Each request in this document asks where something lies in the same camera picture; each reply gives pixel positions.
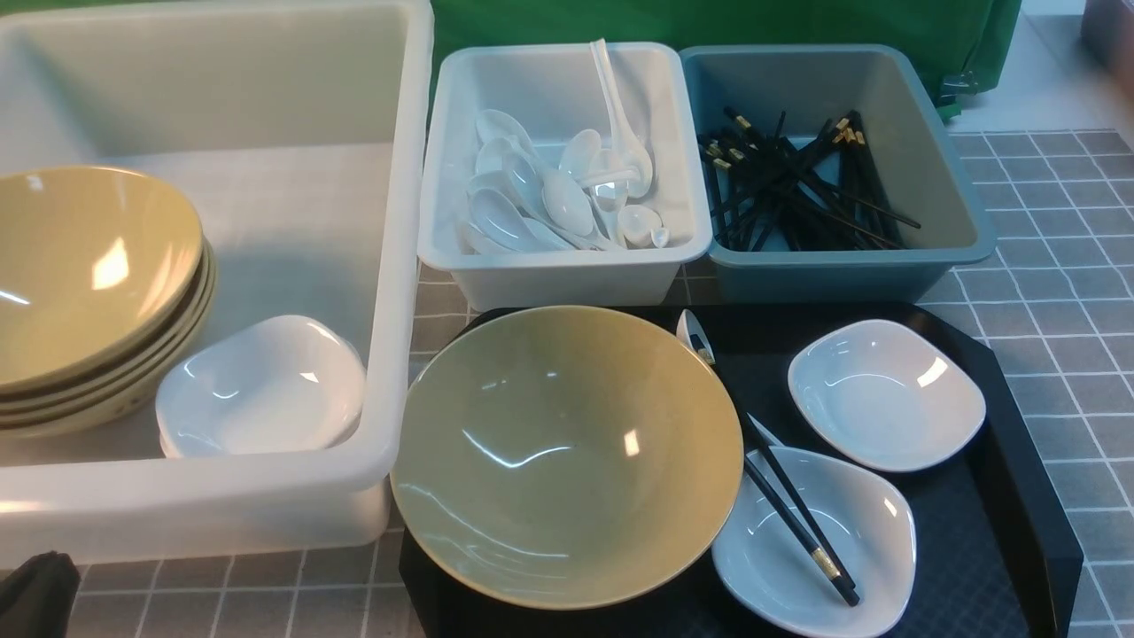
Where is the pile of black chopsticks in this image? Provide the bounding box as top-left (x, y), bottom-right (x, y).
top-left (696, 107), bottom-right (922, 253)

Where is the black plastic serving tray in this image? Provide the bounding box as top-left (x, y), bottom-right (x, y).
top-left (400, 301), bottom-right (1083, 637)

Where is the white plastic spoon bin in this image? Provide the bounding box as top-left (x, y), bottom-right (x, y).
top-left (417, 42), bottom-right (711, 312)

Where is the white ceramic spoon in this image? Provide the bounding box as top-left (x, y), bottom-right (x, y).
top-left (675, 308), bottom-right (784, 448)

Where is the black chopstick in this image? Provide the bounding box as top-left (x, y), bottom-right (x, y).
top-left (746, 412), bottom-right (856, 590)
top-left (744, 457), bottom-right (861, 607)

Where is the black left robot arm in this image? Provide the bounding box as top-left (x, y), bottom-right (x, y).
top-left (1, 552), bottom-right (81, 637)

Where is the small white spoon in bin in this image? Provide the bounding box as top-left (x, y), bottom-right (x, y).
top-left (618, 205), bottom-right (670, 249)

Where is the large translucent white tub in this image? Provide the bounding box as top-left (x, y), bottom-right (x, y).
top-left (3, 1), bottom-right (434, 569)

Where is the stacked yellow bowl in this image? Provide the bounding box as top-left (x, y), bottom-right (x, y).
top-left (1, 165), bottom-right (204, 393)
top-left (1, 269), bottom-right (218, 441)
top-left (1, 243), bottom-right (215, 411)
top-left (1, 243), bottom-right (215, 428)

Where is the stacked yellow bowl bottom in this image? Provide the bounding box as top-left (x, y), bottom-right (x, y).
top-left (1, 269), bottom-right (218, 441)

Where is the long white spoon upright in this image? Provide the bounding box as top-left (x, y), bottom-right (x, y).
top-left (590, 39), bottom-right (655, 199)

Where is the blue-grey plastic chopstick bin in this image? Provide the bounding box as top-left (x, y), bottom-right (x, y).
top-left (680, 44), bottom-right (997, 303)

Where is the stacked yellow bowl top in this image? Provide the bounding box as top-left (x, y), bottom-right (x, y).
top-left (1, 165), bottom-right (204, 393)

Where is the yellow noodle bowl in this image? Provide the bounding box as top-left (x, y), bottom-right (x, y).
top-left (390, 306), bottom-right (744, 611)

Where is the green cloth backdrop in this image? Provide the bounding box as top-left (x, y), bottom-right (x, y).
top-left (433, 1), bottom-right (1019, 121)

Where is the white square dish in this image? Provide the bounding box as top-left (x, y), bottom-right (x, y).
top-left (711, 446), bottom-right (919, 637)
top-left (787, 318), bottom-right (987, 473)

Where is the white dish in tub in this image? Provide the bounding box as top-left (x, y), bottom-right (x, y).
top-left (155, 315), bottom-right (366, 459)

